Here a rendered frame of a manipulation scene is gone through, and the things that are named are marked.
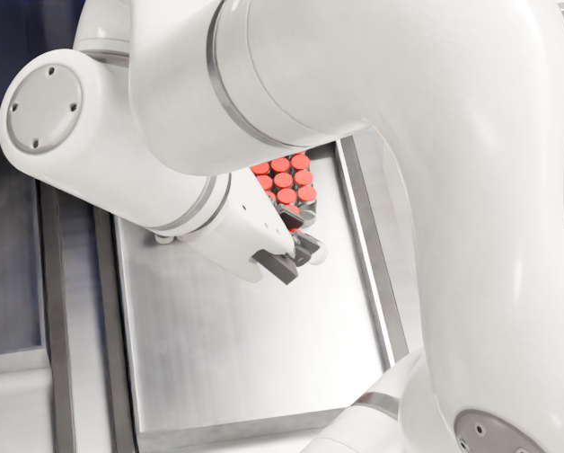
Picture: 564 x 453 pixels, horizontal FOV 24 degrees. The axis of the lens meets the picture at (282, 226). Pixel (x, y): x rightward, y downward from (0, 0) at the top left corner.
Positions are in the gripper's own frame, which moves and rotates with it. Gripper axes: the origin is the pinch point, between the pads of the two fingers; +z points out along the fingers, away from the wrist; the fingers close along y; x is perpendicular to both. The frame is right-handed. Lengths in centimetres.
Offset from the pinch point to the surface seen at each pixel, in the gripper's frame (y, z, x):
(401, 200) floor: -69, 136, -15
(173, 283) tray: -17.1, 21.8, -19.6
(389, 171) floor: -76, 137, -14
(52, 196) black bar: -32.7, 16.8, -25.4
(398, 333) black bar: 0.0, 29.5, -3.6
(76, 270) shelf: -23.4, 17.5, -27.1
